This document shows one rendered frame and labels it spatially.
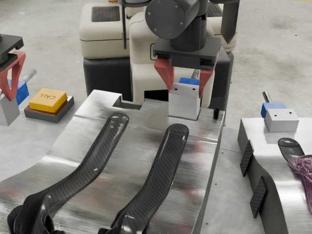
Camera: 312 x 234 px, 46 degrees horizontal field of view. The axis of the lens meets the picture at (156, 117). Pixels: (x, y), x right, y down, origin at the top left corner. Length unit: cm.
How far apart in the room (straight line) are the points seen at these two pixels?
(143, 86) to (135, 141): 39
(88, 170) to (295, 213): 30
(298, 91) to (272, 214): 200
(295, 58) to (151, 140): 241
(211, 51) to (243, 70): 210
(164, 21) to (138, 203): 24
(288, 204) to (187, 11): 29
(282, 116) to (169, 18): 32
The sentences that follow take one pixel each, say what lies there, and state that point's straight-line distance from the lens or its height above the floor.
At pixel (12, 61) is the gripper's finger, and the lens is 59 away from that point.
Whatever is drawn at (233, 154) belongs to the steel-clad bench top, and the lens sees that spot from 73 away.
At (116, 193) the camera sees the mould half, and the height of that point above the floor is 90.
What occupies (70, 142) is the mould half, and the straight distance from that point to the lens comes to 63.
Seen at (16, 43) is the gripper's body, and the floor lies 104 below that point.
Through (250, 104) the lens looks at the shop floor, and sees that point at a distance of 232.
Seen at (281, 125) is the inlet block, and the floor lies 87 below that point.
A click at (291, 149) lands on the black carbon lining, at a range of 69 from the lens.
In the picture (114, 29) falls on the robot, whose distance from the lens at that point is 123.
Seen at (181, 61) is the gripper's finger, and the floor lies 101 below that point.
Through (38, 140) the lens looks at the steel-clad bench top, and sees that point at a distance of 78.
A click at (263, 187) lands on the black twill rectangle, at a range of 59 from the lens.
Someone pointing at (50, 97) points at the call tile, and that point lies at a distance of 83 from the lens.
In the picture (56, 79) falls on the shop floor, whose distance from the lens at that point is 258.
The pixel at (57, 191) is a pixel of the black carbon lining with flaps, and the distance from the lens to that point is 51.
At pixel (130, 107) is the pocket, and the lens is 72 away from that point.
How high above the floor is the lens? 128
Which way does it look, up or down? 37 degrees down
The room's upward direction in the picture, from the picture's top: straight up
